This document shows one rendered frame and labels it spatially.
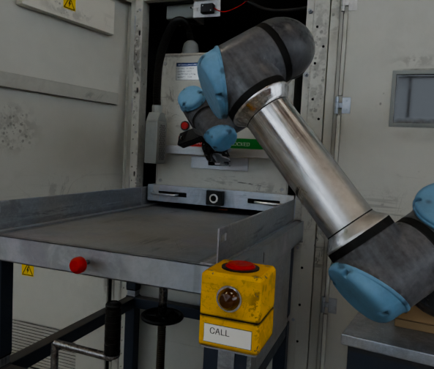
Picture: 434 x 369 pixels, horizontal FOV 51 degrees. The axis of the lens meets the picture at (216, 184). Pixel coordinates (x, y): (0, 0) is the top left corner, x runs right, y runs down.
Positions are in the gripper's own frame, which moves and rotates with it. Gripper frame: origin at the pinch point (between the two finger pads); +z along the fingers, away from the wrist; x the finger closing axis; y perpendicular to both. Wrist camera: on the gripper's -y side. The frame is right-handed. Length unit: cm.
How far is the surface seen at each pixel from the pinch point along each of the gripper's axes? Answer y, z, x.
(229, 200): 3.4, 10.6, -10.0
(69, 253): -8, -48, -50
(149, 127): -23.3, -8.8, 5.8
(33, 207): -30, -38, -37
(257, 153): 13.2, 0.0, 2.9
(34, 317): -75, 33, -58
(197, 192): -8.7, 10.0, -8.5
